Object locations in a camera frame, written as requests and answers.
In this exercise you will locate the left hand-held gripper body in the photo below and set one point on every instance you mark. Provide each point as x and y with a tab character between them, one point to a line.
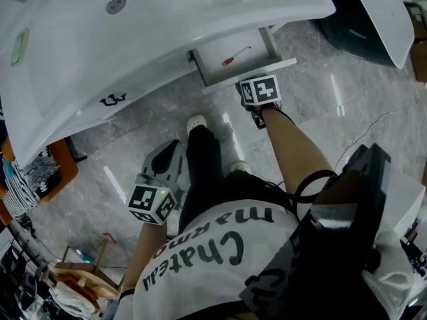
163	178

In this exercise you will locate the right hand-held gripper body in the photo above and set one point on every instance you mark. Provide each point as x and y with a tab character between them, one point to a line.
263	90

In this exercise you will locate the white vanity drawer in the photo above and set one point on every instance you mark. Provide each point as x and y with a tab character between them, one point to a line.
233	68

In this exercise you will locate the person's right forearm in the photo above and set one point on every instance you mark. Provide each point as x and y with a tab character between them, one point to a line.
293	145

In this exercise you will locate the person's left forearm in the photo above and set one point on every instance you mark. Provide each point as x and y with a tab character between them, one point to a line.
146	252

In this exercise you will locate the black trousers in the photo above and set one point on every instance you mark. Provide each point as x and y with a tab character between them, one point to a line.
203	165

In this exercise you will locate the white clog shoe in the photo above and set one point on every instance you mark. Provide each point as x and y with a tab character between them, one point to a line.
241	166
197	122

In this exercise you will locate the white cabinet door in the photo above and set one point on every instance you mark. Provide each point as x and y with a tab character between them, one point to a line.
107	102
120	97

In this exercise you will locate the orange armchair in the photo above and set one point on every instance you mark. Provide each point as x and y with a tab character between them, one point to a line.
68	173

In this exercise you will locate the white vanity cabinet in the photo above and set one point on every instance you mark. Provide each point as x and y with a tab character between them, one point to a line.
93	108

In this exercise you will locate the white printed t-shirt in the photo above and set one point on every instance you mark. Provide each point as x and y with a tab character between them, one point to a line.
207	272

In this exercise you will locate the grey patterned cloth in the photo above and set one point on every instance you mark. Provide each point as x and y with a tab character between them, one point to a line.
43	175

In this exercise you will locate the wooden rack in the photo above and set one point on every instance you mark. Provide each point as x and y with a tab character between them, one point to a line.
83	278

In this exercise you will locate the dark green bathtub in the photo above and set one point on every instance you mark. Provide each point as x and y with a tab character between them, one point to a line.
377	18

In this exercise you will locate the black chest-mounted device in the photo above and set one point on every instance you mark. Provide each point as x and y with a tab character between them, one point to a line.
353	192

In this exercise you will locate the white countertop basin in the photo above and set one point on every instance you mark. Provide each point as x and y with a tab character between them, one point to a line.
133	45

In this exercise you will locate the black white striped blanket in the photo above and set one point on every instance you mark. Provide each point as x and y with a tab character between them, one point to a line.
16	185

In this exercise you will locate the cardboard box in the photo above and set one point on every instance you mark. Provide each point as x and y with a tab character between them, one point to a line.
419	62

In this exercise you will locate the black box white label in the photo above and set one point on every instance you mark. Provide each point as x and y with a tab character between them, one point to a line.
417	20

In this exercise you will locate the chrome sink drain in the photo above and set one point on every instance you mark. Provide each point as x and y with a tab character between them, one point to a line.
116	4

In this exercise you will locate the green soap dish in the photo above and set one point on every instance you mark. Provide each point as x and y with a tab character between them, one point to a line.
19	47

